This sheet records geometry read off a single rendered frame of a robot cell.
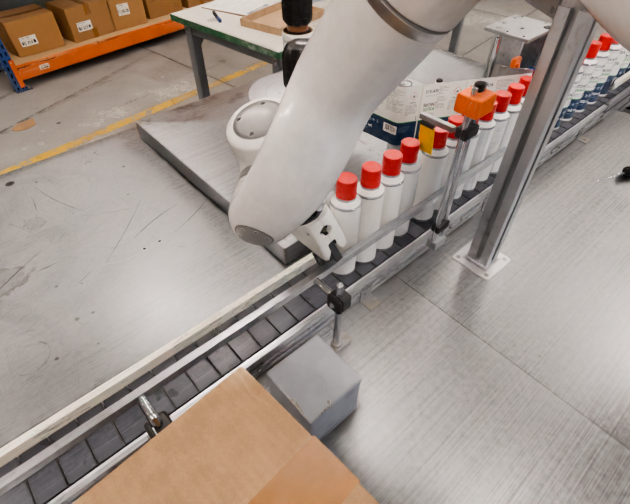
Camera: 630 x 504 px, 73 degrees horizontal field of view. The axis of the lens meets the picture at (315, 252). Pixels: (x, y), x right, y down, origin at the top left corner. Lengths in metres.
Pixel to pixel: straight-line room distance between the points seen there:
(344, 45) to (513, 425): 0.60
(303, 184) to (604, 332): 0.67
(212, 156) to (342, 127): 0.74
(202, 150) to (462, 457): 0.89
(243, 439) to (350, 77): 0.31
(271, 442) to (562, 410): 0.54
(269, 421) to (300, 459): 0.04
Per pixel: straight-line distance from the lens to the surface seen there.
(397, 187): 0.75
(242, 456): 0.38
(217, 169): 1.08
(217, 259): 0.92
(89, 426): 0.62
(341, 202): 0.69
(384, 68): 0.37
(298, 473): 0.38
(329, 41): 0.39
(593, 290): 1.00
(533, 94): 0.75
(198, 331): 0.71
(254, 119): 0.51
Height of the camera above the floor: 1.48
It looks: 46 degrees down
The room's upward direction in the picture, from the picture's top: straight up
